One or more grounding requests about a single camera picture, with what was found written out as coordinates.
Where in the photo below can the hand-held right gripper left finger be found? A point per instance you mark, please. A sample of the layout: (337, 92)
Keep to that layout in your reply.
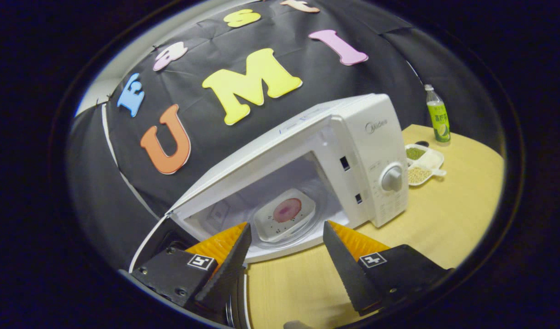
(225, 269)

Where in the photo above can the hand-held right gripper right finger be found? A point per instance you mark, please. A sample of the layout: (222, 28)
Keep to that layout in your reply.
(348, 274)

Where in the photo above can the white plate with pink food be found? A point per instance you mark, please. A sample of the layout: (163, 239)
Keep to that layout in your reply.
(286, 210)

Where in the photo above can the white microwave oven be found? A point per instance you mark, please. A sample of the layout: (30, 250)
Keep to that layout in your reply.
(376, 137)

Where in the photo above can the white divided dish of beans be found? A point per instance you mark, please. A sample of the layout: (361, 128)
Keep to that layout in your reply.
(421, 175)

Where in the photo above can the small black cap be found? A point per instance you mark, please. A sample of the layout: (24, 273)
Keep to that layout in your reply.
(422, 143)

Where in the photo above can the green drink bottle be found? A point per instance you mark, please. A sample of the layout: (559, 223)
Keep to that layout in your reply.
(439, 121)

